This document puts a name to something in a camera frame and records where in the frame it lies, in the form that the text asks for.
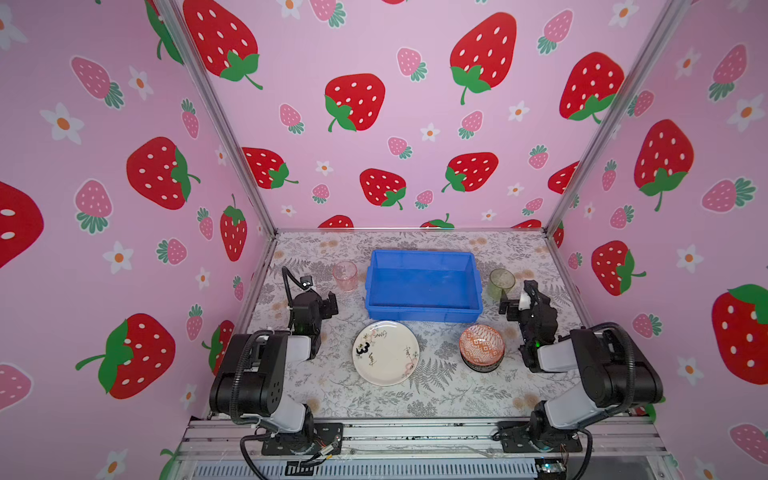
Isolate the white floral plate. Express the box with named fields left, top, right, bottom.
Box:
left=352, top=321, right=421, bottom=387

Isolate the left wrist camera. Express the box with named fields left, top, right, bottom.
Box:
left=299, top=275, right=314, bottom=290

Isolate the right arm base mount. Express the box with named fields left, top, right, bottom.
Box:
left=491, top=421, right=583, bottom=454

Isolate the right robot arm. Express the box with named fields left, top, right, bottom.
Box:
left=493, top=295, right=663, bottom=453

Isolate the pink translucent cup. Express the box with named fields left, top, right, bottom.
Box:
left=332, top=260, right=359, bottom=292

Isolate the green translucent cup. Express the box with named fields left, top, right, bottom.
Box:
left=486, top=268, right=516, bottom=302

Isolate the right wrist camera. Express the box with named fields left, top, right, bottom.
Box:
left=518, top=280, right=539, bottom=311

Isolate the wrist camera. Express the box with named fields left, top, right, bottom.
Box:
left=518, top=280, right=539, bottom=311
left=299, top=275, right=314, bottom=290

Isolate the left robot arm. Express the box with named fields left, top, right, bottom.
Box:
left=209, top=289, right=339, bottom=437

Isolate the aluminium front rail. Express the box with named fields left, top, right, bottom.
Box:
left=170, top=416, right=681, bottom=479

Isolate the blue plastic bin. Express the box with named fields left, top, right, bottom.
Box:
left=365, top=249, right=483, bottom=324

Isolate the red patterned bowl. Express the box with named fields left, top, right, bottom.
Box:
left=459, top=324, right=506, bottom=373

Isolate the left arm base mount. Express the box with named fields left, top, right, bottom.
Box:
left=261, top=422, right=344, bottom=456

